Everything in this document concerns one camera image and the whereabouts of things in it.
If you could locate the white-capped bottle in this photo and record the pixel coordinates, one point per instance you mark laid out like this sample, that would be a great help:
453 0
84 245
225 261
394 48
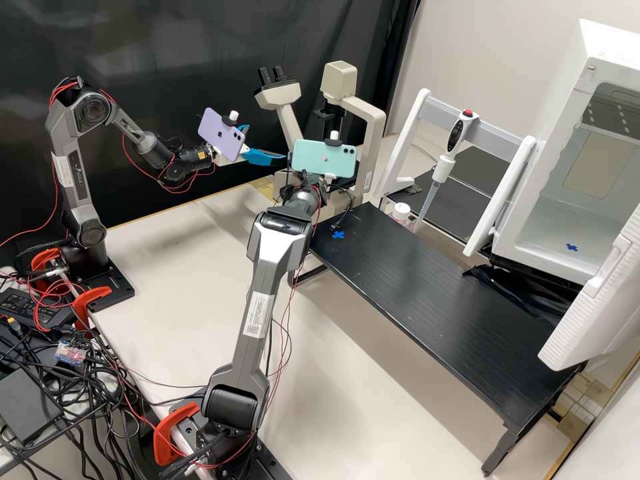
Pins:
401 210

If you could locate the white pipette stand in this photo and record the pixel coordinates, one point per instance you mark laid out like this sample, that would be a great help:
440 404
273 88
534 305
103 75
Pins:
505 190

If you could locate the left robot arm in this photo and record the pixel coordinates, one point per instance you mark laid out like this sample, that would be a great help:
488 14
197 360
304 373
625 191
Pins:
75 165

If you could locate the red clamp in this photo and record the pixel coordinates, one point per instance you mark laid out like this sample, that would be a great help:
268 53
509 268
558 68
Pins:
42 260
167 435
92 295

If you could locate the left wrist camera phone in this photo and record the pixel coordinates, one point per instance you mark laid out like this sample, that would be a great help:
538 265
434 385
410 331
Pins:
220 132

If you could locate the cream microscope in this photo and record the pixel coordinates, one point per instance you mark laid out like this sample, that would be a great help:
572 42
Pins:
360 120

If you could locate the small blue circuit board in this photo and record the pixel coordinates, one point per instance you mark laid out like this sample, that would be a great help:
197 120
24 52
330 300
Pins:
67 352

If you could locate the flat black box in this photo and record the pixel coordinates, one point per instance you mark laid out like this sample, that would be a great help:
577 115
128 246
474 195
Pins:
25 405

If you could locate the pipette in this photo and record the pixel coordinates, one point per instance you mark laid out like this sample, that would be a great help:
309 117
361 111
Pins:
457 132

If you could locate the white incubator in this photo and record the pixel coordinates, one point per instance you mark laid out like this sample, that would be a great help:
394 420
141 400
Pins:
555 125

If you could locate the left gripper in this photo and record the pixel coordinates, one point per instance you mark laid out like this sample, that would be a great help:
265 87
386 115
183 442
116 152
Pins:
241 151

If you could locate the black platform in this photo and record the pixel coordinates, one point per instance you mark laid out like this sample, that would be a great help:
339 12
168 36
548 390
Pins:
465 210
425 290

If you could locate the right wrist camera phone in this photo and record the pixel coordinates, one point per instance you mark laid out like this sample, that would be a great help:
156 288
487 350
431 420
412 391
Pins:
320 155

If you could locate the black power adapter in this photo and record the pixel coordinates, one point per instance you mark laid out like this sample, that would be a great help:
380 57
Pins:
30 307

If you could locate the wrist camera phone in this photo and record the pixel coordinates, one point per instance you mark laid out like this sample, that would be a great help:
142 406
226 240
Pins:
320 155
220 132

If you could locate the incubator door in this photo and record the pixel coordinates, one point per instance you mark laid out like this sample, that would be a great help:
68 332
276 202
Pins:
595 310

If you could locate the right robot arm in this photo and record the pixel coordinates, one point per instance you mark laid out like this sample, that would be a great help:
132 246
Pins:
265 280

